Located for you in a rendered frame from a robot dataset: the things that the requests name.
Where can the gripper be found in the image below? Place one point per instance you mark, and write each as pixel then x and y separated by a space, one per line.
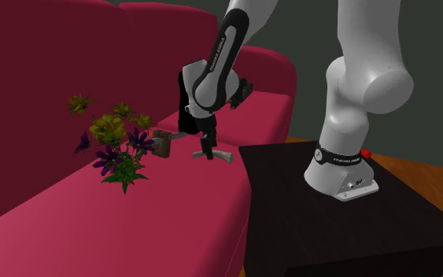
pixel 187 124

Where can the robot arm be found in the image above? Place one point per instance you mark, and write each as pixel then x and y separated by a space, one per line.
pixel 359 76

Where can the grey curved tool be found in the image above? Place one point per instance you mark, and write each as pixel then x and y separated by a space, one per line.
pixel 223 155

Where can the yellow and purple flower bouquet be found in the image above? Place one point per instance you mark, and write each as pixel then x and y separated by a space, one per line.
pixel 108 130

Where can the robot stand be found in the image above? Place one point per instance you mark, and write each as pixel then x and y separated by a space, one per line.
pixel 301 230

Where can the red sofa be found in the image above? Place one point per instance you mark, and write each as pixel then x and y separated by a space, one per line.
pixel 90 230

